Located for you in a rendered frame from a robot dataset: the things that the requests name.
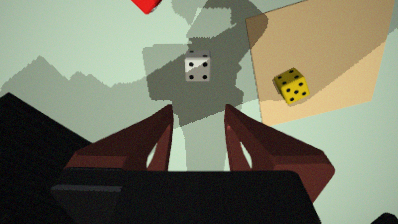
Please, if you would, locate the red die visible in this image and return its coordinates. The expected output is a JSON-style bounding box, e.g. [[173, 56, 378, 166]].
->
[[131, 0, 162, 14]]

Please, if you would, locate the tan mat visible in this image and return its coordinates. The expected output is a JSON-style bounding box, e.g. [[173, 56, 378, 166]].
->
[[245, 0, 395, 126]]

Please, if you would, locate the white die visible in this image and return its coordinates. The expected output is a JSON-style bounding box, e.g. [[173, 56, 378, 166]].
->
[[185, 50, 212, 82]]

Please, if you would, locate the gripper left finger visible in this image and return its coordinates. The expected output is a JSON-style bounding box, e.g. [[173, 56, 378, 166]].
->
[[63, 104, 174, 170]]

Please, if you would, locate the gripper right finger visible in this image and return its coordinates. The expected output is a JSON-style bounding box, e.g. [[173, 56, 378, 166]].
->
[[224, 104, 335, 204]]

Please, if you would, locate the yellow die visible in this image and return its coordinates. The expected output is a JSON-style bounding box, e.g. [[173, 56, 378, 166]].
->
[[274, 68, 310, 104]]

